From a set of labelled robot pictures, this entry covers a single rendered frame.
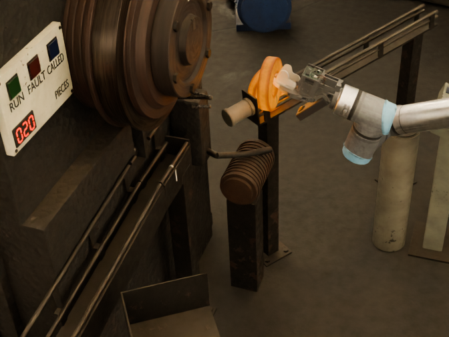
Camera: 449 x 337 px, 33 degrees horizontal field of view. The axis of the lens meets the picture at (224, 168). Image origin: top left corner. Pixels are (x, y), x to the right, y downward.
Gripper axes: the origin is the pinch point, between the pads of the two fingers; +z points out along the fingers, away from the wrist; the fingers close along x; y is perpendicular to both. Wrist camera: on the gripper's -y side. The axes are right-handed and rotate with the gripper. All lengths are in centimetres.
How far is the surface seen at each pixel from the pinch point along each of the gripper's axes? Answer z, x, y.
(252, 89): 5.2, -9.5, -12.7
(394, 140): -42, -27, -23
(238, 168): 0.0, 4.7, -32.6
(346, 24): -7, -199, -83
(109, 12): 32, 49, 33
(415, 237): -66, -38, -68
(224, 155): 5.0, 7.5, -27.3
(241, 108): 6.1, -4.6, -17.6
